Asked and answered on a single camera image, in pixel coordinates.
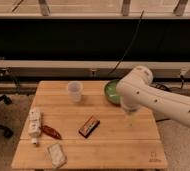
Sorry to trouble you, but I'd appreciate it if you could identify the translucent yellowish pusher tool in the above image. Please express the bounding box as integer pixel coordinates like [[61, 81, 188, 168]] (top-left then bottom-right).
[[125, 113, 136, 127]]

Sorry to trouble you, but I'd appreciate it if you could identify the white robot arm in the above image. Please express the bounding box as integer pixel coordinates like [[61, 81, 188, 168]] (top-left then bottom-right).
[[116, 66, 190, 128]]

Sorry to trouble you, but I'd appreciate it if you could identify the green bowl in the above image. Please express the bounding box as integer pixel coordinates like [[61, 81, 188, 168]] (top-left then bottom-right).
[[104, 79, 120, 105]]

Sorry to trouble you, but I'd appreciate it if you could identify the wooden folding table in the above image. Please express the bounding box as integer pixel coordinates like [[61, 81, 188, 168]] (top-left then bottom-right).
[[11, 79, 168, 170]]

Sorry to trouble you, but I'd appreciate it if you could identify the clear plastic cup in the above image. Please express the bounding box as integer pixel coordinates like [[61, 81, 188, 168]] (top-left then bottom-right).
[[67, 81, 83, 102]]

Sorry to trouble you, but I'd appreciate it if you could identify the red chili pepper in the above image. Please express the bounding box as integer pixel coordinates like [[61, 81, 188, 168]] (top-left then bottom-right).
[[41, 125, 62, 140]]

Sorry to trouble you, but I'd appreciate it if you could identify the white wrapped packet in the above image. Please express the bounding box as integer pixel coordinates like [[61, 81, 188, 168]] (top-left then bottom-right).
[[47, 143, 67, 168]]

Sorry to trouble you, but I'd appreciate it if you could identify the white tube bottle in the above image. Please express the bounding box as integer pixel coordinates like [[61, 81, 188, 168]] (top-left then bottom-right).
[[28, 108, 41, 146]]

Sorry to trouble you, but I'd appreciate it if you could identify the black hanging cable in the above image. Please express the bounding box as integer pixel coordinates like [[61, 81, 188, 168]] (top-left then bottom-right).
[[107, 9, 145, 77]]

